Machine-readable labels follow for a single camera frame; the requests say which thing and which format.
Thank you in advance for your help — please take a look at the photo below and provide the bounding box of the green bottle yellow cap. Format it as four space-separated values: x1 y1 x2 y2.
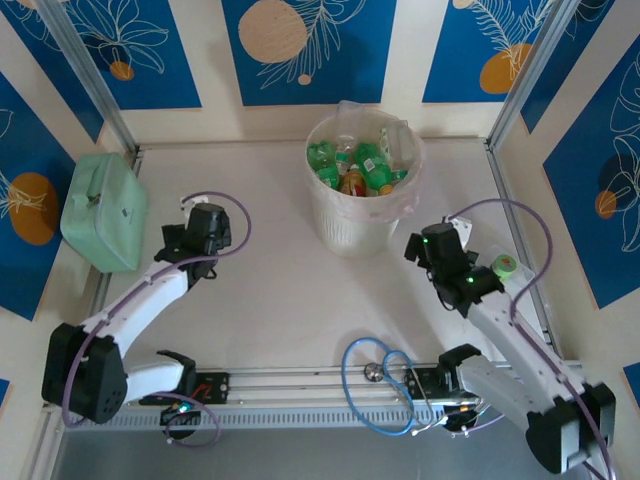
307 141 335 170
353 143 397 197

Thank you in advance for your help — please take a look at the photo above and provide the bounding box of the bottle with red gold label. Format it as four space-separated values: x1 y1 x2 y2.
339 169 369 197

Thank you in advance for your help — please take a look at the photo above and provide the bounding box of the translucent pink bin liner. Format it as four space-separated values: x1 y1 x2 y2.
304 99 426 221

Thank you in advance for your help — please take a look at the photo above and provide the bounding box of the white plastic waste bin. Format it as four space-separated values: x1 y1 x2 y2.
304 107 426 259

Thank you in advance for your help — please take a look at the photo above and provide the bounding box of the green tape roll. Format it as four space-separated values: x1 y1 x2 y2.
492 253 519 280

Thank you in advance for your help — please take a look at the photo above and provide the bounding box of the clear plastic container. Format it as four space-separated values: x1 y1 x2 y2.
492 243 535 291

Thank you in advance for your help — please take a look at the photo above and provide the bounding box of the mint green zip case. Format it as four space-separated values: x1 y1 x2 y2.
59 152 150 274

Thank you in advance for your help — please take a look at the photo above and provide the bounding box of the black mounting plate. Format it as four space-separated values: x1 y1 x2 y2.
403 367 444 401
193 372 234 405

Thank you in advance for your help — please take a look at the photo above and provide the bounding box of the blue stethoscope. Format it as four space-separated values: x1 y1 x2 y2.
341 337 451 437

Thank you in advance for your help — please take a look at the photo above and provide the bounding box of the green plastic bottle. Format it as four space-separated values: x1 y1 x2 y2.
315 167 346 190

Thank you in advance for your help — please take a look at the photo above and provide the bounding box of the grey metal sheet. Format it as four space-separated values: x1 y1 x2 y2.
49 399 601 480

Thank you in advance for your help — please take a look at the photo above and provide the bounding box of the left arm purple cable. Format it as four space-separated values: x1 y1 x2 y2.
62 192 253 449

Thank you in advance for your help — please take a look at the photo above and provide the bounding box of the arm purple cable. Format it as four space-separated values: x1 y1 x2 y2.
447 198 617 480
62 192 253 449

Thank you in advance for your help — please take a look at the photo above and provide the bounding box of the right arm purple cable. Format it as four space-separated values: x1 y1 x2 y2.
447 198 617 480

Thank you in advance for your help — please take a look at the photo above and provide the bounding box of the aluminium side rail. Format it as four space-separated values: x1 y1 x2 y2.
484 139 566 361

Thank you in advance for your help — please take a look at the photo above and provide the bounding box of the aluminium mounting rail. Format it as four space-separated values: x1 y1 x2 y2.
42 362 586 409

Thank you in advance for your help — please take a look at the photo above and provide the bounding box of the aluminium frame post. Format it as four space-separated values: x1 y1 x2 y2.
37 0 141 154
487 0 584 151

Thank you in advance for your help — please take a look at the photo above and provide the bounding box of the grey slotted cable duct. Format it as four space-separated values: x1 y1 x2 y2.
42 402 451 434

